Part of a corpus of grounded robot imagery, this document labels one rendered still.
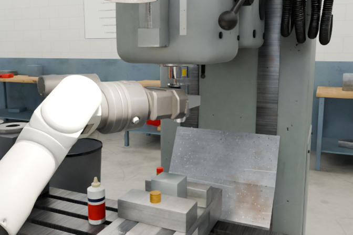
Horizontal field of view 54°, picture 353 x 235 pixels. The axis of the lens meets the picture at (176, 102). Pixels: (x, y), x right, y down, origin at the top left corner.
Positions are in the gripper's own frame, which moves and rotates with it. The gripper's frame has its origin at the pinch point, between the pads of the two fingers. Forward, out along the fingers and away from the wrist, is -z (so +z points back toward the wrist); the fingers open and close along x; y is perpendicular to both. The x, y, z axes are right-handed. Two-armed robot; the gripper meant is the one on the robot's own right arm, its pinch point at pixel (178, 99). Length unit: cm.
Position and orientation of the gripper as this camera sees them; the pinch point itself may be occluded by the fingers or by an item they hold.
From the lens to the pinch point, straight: 69.4
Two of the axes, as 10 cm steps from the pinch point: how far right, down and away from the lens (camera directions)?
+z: -7.5, 0.8, -6.6
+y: -0.1, 9.9, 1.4
